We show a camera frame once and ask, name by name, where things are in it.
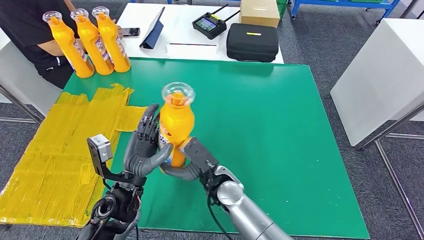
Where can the long white box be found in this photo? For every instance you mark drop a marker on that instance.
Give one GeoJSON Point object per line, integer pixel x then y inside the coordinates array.
{"type": "Point", "coordinates": [192, 51]}

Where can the green storage bin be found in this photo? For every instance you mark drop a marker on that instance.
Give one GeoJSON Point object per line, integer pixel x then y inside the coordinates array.
{"type": "Point", "coordinates": [282, 7]}

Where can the person's right forearm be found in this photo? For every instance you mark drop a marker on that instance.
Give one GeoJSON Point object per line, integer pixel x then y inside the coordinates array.
{"type": "Point", "coordinates": [56, 49]}

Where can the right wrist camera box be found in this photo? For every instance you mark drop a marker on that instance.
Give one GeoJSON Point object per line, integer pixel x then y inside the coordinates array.
{"type": "Point", "coordinates": [200, 155]}

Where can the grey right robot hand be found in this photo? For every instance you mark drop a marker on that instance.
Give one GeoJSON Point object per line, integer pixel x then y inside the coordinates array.
{"type": "Point", "coordinates": [182, 175]}

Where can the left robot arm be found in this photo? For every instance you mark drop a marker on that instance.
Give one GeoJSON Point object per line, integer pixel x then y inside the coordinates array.
{"type": "Point", "coordinates": [116, 208]}

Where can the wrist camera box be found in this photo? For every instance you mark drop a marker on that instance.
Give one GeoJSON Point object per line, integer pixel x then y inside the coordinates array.
{"type": "Point", "coordinates": [200, 155]}
{"type": "Point", "coordinates": [101, 147]}

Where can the orange bottle clear cap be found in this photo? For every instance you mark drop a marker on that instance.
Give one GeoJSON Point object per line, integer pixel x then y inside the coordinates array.
{"type": "Point", "coordinates": [177, 122]}
{"type": "Point", "coordinates": [69, 49]}
{"type": "Point", "coordinates": [114, 46]}
{"type": "Point", "coordinates": [92, 49]}

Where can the black smartphone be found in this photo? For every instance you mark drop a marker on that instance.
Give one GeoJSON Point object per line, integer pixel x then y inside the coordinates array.
{"type": "Point", "coordinates": [130, 32]}

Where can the yellow tape sheet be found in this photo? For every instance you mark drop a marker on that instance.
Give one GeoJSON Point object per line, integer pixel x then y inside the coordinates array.
{"type": "Point", "coordinates": [49, 149]}

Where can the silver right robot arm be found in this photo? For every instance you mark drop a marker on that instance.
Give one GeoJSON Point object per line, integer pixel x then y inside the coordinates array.
{"type": "Point", "coordinates": [245, 212]}

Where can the brown cardboard box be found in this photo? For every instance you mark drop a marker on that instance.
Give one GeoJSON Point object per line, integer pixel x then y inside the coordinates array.
{"type": "Point", "coordinates": [260, 14]}

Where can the person's left forearm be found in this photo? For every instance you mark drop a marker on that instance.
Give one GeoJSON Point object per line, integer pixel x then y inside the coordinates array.
{"type": "Point", "coordinates": [69, 4]}

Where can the person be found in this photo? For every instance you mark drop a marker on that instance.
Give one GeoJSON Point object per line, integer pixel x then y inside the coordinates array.
{"type": "Point", "coordinates": [20, 23]}

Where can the grey metal table frame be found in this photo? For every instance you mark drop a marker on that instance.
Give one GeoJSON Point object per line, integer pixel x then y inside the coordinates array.
{"type": "Point", "coordinates": [394, 126]}
{"type": "Point", "coordinates": [20, 103]}

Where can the tablet in blue cover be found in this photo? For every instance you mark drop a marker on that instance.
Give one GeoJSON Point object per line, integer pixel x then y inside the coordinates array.
{"type": "Point", "coordinates": [153, 33]}

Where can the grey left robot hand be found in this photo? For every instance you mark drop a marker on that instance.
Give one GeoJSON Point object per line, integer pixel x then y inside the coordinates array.
{"type": "Point", "coordinates": [140, 155]}

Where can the black remote controller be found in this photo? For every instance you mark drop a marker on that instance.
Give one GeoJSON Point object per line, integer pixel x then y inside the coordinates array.
{"type": "Point", "coordinates": [209, 25]}

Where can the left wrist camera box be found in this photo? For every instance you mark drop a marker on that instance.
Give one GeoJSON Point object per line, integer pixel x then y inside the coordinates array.
{"type": "Point", "coordinates": [101, 147]}

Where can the white table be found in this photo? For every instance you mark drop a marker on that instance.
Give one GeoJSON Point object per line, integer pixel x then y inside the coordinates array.
{"type": "Point", "coordinates": [381, 81]}
{"type": "Point", "coordinates": [180, 20]}
{"type": "Point", "coordinates": [20, 81]}

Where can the blue metal rack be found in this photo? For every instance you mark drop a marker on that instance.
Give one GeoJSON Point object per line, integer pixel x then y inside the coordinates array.
{"type": "Point", "coordinates": [331, 3]}

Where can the green table mat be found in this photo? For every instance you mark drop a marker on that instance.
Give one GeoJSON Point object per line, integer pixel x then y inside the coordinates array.
{"type": "Point", "coordinates": [248, 116]}

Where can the black carrying case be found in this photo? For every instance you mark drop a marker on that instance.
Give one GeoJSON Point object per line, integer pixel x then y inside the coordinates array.
{"type": "Point", "coordinates": [252, 43]}

